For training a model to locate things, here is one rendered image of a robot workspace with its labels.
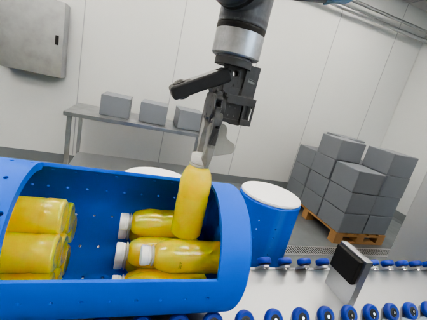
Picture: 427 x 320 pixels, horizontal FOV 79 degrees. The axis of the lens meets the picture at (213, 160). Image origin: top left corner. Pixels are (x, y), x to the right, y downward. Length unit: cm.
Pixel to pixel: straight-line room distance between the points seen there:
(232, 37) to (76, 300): 50
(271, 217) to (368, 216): 266
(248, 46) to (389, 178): 330
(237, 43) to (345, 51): 449
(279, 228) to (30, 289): 92
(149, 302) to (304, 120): 429
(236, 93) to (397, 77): 531
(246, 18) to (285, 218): 86
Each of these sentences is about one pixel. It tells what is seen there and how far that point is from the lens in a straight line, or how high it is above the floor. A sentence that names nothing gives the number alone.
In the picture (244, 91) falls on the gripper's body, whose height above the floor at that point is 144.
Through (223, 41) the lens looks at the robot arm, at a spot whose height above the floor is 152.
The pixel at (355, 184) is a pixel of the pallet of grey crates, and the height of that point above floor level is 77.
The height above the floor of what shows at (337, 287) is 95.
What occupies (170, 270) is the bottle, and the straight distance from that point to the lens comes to 56.
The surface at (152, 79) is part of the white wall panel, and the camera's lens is 375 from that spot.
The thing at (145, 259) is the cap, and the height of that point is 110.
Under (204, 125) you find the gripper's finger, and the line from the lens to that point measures 53.
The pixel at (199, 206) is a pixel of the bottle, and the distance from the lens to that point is 54.
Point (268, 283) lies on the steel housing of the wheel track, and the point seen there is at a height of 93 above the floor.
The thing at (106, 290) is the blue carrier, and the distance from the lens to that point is 50.
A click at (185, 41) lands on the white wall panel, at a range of 382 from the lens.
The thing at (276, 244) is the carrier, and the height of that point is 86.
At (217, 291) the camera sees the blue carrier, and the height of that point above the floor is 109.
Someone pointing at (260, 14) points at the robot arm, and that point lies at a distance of 51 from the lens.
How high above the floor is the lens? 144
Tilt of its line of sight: 15 degrees down
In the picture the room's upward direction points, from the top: 13 degrees clockwise
